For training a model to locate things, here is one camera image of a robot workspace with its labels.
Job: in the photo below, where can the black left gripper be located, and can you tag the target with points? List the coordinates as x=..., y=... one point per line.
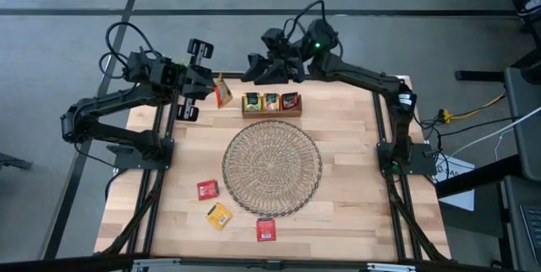
x=188, y=79

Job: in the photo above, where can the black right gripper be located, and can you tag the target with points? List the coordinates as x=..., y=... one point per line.
x=298, y=58

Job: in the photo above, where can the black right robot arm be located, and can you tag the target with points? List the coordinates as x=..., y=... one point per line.
x=359, y=77

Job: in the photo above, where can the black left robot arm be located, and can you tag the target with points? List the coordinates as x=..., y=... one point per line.
x=110, y=101

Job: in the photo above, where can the red tea packet with barcode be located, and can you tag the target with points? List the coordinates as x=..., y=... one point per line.
x=266, y=230

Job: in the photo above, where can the wooden organizer box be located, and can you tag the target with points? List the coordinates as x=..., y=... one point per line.
x=272, y=114

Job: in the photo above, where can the round woven placemat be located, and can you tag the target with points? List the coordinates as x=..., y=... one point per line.
x=272, y=168

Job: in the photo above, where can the black stand foot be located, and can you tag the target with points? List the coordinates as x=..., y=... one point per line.
x=14, y=162

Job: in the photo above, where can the white box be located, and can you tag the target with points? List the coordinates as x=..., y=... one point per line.
x=454, y=183

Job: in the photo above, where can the dark grey desk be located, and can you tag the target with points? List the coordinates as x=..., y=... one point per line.
x=524, y=120
x=513, y=221

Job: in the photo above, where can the black keyboard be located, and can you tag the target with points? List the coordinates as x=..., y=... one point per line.
x=533, y=230

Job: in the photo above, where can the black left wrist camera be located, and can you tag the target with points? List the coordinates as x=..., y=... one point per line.
x=171, y=75

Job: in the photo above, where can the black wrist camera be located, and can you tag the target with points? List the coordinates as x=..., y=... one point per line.
x=274, y=37
x=171, y=75

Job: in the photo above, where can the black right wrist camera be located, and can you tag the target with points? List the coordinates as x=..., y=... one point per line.
x=274, y=37

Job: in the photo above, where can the silver aluminium bracket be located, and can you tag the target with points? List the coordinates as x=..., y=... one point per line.
x=391, y=267
x=150, y=267

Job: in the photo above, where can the black aluminium table frame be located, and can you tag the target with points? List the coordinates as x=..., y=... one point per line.
x=338, y=262

